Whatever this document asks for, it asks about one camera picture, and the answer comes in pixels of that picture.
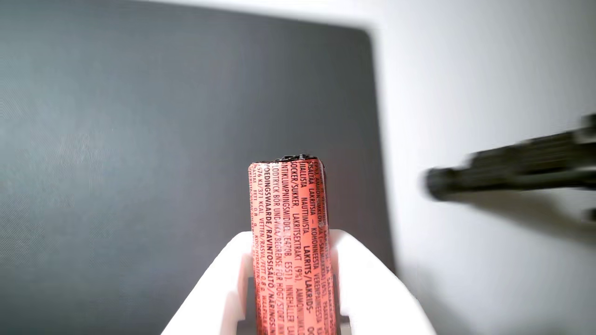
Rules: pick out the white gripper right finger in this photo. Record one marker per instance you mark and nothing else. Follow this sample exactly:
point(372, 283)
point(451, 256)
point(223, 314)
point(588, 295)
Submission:
point(377, 293)

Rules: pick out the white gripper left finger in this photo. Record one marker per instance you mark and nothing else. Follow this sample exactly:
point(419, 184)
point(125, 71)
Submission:
point(209, 298)

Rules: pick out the red candy roll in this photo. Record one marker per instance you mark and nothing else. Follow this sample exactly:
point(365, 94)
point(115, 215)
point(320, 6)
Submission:
point(291, 242)

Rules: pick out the grey textured mat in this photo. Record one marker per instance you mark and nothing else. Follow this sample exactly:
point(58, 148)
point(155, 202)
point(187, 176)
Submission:
point(163, 139)

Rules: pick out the black tripod leg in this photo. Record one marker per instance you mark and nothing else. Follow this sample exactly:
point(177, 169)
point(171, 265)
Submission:
point(517, 165)

